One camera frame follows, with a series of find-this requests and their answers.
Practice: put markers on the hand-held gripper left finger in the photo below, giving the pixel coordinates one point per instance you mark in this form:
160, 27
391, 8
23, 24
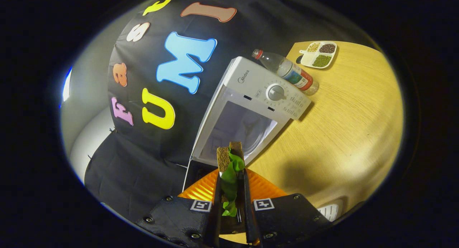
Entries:
179, 215

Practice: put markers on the clear plastic bottle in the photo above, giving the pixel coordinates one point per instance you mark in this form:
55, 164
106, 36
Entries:
290, 72

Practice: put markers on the brown bread lettuce sandwich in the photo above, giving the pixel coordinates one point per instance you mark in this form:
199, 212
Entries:
229, 176

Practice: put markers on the white microwave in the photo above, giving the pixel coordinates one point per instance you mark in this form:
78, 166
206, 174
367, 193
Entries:
258, 86

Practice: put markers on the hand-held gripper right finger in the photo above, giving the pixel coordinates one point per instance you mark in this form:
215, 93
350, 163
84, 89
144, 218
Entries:
287, 215

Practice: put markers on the white divided dish of beans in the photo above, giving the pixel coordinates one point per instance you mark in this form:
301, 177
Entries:
321, 54

